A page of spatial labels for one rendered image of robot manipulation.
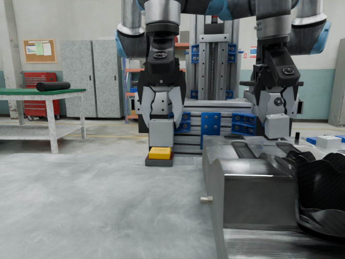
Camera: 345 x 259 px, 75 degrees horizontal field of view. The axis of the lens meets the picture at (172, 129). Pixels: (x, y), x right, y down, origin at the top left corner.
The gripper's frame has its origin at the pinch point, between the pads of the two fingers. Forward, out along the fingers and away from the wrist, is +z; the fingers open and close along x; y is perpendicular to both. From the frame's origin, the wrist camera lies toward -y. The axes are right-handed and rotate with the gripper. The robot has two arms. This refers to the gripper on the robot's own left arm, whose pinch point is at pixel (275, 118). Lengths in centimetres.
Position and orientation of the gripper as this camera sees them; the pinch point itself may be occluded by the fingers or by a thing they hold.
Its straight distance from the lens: 65.4
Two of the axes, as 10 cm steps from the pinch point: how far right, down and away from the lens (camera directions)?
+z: 1.5, 9.3, 3.4
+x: -9.9, 1.2, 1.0
